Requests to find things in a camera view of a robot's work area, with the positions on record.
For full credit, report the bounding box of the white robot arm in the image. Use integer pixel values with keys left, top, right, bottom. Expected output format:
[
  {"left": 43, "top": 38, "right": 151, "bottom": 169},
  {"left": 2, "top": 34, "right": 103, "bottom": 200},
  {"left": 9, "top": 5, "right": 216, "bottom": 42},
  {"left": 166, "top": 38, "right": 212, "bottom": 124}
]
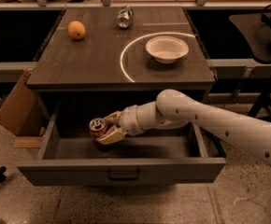
[{"left": 96, "top": 90, "right": 271, "bottom": 167}]

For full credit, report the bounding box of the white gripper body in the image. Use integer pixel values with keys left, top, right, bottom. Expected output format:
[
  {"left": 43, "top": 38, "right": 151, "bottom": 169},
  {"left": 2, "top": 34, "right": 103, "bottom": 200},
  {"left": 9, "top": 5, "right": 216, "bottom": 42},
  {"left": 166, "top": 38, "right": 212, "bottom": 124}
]
[{"left": 118, "top": 105, "right": 144, "bottom": 136}]

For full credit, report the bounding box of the red coke can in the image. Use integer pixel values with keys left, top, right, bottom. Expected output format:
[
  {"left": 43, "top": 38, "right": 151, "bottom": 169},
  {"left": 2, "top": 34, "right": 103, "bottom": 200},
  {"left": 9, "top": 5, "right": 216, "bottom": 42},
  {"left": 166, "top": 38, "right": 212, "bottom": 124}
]
[{"left": 89, "top": 118, "right": 110, "bottom": 152}]

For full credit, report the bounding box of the open grey top drawer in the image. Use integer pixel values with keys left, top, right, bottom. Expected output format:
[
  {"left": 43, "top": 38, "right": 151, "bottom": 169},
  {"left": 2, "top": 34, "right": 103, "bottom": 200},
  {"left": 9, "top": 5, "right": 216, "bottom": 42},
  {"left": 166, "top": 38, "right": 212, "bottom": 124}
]
[{"left": 18, "top": 98, "right": 225, "bottom": 186}]

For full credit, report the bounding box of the dark wooden cabinet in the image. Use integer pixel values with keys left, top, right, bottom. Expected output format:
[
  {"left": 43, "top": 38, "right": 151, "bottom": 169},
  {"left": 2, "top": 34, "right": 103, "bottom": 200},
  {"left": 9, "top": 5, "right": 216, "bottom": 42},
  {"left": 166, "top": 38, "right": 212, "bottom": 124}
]
[{"left": 26, "top": 7, "right": 218, "bottom": 135}]

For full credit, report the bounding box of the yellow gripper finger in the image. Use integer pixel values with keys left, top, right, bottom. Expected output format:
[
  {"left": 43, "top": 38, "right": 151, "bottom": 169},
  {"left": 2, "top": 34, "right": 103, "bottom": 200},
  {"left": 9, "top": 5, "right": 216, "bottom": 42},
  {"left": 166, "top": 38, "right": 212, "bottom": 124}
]
[
  {"left": 104, "top": 111, "right": 121, "bottom": 126},
  {"left": 96, "top": 125, "right": 126, "bottom": 145}
]

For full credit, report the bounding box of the orange fruit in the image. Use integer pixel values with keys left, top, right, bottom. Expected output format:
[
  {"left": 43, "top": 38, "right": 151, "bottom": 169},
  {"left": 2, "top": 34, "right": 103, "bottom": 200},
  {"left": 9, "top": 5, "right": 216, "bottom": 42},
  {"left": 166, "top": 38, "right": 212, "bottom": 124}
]
[{"left": 68, "top": 21, "right": 86, "bottom": 40}]

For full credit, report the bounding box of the black drawer handle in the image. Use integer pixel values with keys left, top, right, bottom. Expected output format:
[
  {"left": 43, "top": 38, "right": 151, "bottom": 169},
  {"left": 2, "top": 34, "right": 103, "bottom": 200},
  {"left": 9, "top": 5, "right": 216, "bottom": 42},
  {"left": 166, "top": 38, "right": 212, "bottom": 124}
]
[{"left": 107, "top": 170, "right": 141, "bottom": 182}]

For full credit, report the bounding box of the brown cardboard piece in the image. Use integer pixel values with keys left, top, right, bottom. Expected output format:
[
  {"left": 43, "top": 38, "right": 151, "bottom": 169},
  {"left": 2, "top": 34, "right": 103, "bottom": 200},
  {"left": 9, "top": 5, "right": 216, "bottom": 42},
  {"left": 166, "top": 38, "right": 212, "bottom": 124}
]
[{"left": 0, "top": 70, "right": 46, "bottom": 148}]

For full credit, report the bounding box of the white paper bowl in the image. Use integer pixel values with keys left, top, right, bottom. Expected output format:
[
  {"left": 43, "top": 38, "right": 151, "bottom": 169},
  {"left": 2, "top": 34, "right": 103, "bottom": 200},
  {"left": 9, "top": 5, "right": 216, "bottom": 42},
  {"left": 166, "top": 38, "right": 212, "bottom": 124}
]
[{"left": 145, "top": 35, "right": 189, "bottom": 64}]

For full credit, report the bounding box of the green soda can lying down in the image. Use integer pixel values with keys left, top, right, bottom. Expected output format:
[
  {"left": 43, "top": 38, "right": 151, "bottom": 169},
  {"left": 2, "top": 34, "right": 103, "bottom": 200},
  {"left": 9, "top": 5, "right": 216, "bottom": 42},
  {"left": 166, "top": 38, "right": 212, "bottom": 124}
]
[{"left": 117, "top": 6, "right": 134, "bottom": 29}]

